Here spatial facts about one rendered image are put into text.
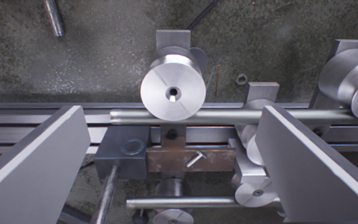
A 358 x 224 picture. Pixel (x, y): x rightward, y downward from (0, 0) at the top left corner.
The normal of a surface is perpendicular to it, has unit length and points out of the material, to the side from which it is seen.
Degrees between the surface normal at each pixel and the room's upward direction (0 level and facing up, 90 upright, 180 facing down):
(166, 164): 0
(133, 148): 90
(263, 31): 0
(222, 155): 0
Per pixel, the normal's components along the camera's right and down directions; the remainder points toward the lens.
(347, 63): -0.72, -0.58
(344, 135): 0.03, 0.52
